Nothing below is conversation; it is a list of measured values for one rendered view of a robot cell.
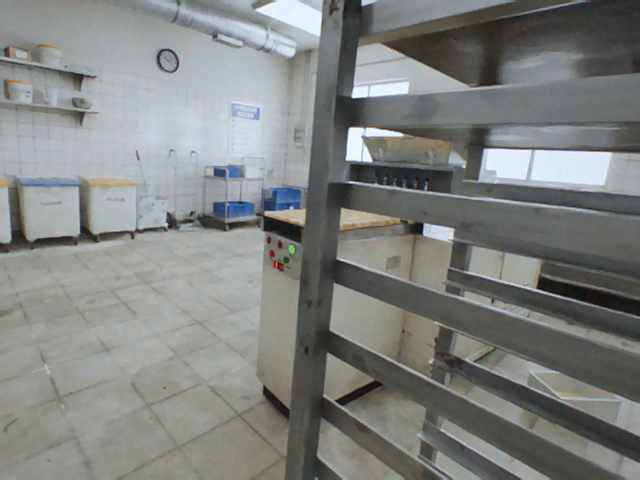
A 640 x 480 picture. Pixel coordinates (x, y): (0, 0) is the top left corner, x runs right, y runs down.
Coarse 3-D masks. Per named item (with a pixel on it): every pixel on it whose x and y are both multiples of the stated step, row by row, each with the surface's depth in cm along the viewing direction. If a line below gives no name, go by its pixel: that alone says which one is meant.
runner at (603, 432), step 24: (432, 360) 77; (456, 360) 74; (480, 384) 69; (504, 384) 68; (528, 408) 63; (552, 408) 63; (576, 408) 60; (576, 432) 58; (600, 432) 58; (624, 432) 56; (624, 456) 54
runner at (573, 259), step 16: (464, 240) 70; (480, 240) 69; (496, 240) 67; (512, 240) 65; (528, 256) 61; (544, 256) 61; (560, 256) 60; (576, 256) 58; (592, 256) 57; (608, 272) 54; (624, 272) 54
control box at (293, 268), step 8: (272, 240) 154; (280, 240) 149; (288, 240) 147; (264, 248) 159; (272, 248) 154; (288, 248) 145; (296, 248) 141; (264, 256) 160; (280, 256) 150; (288, 256) 146; (296, 256) 141; (272, 264) 155; (288, 264) 146; (296, 264) 142; (288, 272) 146; (296, 272) 142
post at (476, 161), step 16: (480, 160) 68; (464, 176) 70; (480, 176) 69; (464, 256) 72; (448, 288) 74; (448, 336) 75; (432, 368) 78; (448, 384) 78; (432, 416) 79; (432, 448) 80
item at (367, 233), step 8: (408, 224) 175; (416, 224) 180; (344, 232) 148; (352, 232) 151; (360, 232) 155; (368, 232) 158; (376, 232) 161; (384, 232) 165; (392, 232) 169; (400, 232) 173; (408, 232) 177; (416, 232) 181; (344, 240) 149; (352, 240) 152
